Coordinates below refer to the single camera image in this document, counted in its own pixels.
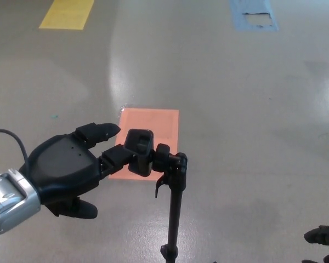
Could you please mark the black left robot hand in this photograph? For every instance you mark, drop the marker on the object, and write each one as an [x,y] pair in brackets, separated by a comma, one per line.
[63,164]

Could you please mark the blue torn floor marking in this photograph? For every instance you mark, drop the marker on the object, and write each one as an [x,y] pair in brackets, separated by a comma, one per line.
[240,15]

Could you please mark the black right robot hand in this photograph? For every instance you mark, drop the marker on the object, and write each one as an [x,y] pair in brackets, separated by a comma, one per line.
[324,238]

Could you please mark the yellow floor marking rectangle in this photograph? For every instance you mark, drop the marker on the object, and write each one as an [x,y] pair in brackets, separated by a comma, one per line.
[67,13]

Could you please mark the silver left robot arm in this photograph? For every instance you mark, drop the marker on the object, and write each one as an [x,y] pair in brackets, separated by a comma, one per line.
[8,200]

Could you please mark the orange floor marking rectangle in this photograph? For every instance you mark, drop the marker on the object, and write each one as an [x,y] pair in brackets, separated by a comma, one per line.
[164,123]

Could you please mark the black phone stand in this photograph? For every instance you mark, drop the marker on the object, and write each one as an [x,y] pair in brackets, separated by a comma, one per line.
[176,197]

